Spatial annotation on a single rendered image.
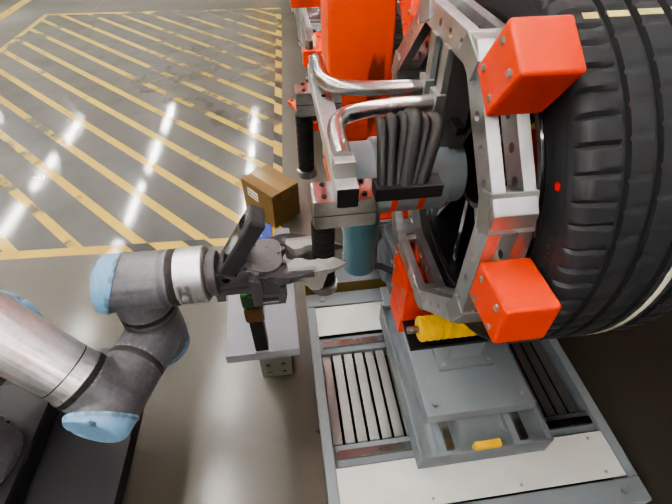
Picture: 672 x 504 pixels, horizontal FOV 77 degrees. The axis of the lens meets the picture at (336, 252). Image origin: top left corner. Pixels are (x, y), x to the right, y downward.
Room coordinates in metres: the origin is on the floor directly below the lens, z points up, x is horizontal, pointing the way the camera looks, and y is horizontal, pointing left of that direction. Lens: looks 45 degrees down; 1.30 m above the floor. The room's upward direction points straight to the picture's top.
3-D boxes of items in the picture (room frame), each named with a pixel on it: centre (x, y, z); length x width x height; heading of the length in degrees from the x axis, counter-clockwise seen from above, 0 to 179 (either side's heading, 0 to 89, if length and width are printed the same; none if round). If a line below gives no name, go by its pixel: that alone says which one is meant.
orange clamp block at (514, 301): (0.37, -0.24, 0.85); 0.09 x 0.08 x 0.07; 8
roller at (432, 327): (0.57, -0.31, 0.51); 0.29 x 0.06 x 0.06; 98
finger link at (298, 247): (0.50, 0.04, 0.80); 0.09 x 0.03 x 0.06; 106
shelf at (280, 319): (0.75, 0.20, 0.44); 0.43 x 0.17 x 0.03; 8
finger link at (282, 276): (0.44, 0.08, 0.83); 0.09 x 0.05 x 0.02; 90
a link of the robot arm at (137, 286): (0.44, 0.31, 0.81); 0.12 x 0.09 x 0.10; 98
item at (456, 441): (0.67, -0.36, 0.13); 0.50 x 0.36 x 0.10; 8
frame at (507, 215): (0.68, -0.19, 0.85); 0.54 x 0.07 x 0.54; 8
